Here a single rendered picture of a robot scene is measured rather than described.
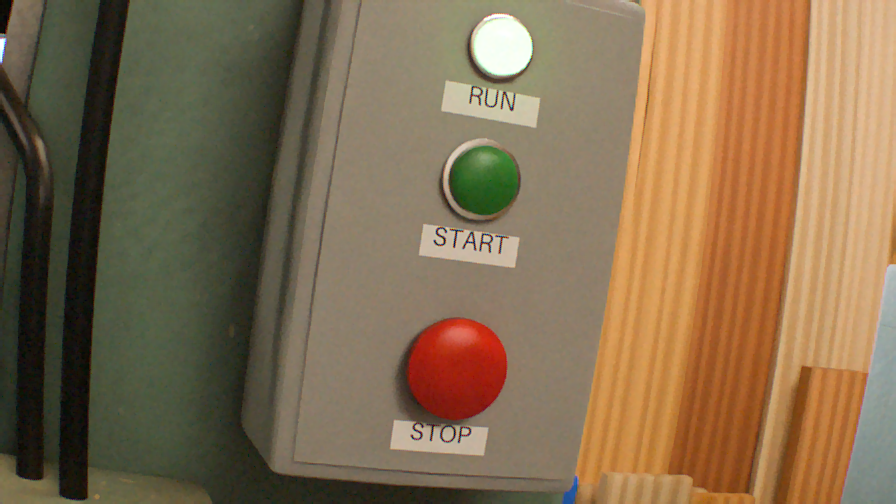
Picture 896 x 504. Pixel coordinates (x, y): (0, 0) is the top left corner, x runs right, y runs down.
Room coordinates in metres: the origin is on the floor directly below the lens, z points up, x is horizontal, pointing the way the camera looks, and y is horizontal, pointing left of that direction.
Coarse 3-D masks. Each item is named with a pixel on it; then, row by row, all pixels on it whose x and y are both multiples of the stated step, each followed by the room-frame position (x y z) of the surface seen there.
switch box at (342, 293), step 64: (320, 0) 0.37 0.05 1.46; (384, 0) 0.34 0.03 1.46; (448, 0) 0.35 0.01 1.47; (512, 0) 0.36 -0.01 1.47; (576, 0) 0.37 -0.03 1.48; (320, 64) 0.35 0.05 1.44; (384, 64) 0.34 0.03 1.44; (448, 64) 0.35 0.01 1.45; (576, 64) 0.36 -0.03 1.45; (320, 128) 0.34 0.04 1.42; (384, 128) 0.35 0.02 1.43; (448, 128) 0.35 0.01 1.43; (512, 128) 0.36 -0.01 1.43; (576, 128) 0.37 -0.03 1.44; (320, 192) 0.34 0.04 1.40; (384, 192) 0.35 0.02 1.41; (576, 192) 0.37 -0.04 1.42; (320, 256) 0.34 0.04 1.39; (384, 256) 0.35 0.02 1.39; (576, 256) 0.37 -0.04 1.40; (256, 320) 0.39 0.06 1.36; (320, 320) 0.34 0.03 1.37; (384, 320) 0.35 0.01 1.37; (512, 320) 0.36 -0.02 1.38; (576, 320) 0.37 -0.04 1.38; (256, 384) 0.37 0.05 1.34; (320, 384) 0.34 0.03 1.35; (384, 384) 0.35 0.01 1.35; (512, 384) 0.36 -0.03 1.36; (576, 384) 0.37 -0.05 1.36; (320, 448) 0.34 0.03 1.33; (384, 448) 0.35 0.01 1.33; (512, 448) 0.36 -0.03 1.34; (576, 448) 0.37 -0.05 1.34
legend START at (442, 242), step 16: (432, 240) 0.35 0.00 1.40; (448, 240) 0.35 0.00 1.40; (464, 240) 0.36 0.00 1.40; (480, 240) 0.36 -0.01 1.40; (496, 240) 0.36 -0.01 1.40; (512, 240) 0.36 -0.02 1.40; (432, 256) 0.35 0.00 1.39; (448, 256) 0.35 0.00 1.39; (464, 256) 0.36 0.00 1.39; (480, 256) 0.36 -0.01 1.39; (496, 256) 0.36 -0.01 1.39; (512, 256) 0.36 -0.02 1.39
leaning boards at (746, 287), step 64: (704, 0) 1.86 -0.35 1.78; (768, 0) 1.93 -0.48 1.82; (832, 0) 1.95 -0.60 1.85; (640, 64) 1.83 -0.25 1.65; (704, 64) 1.86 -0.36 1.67; (768, 64) 1.93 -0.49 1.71; (832, 64) 1.95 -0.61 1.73; (640, 128) 1.83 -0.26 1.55; (704, 128) 1.86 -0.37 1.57; (768, 128) 1.93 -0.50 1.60; (832, 128) 1.94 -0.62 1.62; (640, 192) 1.83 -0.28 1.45; (704, 192) 1.85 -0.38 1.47; (768, 192) 1.92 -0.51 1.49; (832, 192) 1.94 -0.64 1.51; (640, 256) 1.82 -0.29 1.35; (704, 256) 1.89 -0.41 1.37; (768, 256) 1.92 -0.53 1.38; (832, 256) 1.93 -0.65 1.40; (640, 320) 1.82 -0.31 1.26; (704, 320) 1.89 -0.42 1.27; (768, 320) 1.92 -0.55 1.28; (832, 320) 1.93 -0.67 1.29; (640, 384) 1.82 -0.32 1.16; (704, 384) 1.89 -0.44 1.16; (768, 384) 1.91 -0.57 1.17; (832, 384) 1.85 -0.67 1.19; (640, 448) 1.82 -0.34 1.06; (704, 448) 1.89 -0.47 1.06; (768, 448) 1.89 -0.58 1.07; (832, 448) 1.85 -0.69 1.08
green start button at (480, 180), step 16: (464, 144) 0.35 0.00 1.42; (480, 144) 0.35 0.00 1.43; (496, 144) 0.36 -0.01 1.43; (448, 160) 0.35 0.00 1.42; (464, 160) 0.35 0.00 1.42; (480, 160) 0.35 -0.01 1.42; (496, 160) 0.35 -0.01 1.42; (512, 160) 0.36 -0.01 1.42; (448, 176) 0.35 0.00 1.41; (464, 176) 0.35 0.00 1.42; (480, 176) 0.35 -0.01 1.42; (496, 176) 0.35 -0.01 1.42; (512, 176) 0.35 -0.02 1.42; (448, 192) 0.35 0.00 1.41; (464, 192) 0.35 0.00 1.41; (480, 192) 0.35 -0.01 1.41; (496, 192) 0.35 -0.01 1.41; (512, 192) 0.35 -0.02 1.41; (464, 208) 0.35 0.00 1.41; (480, 208) 0.35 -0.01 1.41; (496, 208) 0.35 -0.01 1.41
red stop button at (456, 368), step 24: (432, 336) 0.34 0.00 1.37; (456, 336) 0.35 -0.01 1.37; (480, 336) 0.35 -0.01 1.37; (408, 360) 0.35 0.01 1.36; (432, 360) 0.34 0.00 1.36; (456, 360) 0.35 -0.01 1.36; (480, 360) 0.35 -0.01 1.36; (504, 360) 0.35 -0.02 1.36; (408, 384) 0.35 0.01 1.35; (432, 384) 0.34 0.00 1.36; (456, 384) 0.35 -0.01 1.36; (480, 384) 0.35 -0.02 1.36; (432, 408) 0.35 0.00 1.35; (456, 408) 0.35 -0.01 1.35; (480, 408) 0.35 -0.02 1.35
